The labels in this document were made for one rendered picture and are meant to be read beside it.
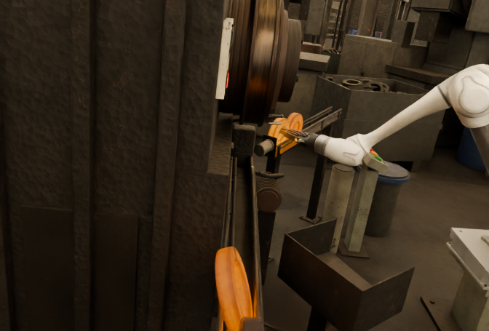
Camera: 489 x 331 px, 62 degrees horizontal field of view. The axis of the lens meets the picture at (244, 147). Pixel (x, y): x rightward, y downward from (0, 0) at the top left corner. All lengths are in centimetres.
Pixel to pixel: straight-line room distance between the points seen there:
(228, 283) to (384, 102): 307
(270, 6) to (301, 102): 291
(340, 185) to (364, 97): 148
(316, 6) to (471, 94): 251
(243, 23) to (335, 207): 135
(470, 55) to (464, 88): 367
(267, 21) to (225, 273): 74
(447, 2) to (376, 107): 162
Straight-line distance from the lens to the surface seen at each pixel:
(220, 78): 98
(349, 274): 125
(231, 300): 84
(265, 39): 123
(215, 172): 104
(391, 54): 534
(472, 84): 155
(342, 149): 183
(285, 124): 200
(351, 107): 359
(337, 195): 230
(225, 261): 86
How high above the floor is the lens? 127
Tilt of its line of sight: 19 degrees down
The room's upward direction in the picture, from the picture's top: 7 degrees clockwise
